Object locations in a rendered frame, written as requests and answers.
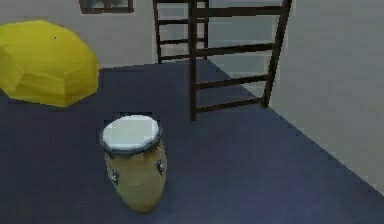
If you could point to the dark brown open shelf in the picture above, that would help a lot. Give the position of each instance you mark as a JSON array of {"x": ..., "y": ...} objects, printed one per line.
[{"x": 233, "y": 50}]

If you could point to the tan conga drum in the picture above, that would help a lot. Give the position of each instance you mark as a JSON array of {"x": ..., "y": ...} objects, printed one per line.
[{"x": 135, "y": 166}]

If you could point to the yellow beanbag seat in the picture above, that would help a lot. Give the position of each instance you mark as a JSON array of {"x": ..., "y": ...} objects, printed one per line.
[{"x": 46, "y": 63}]

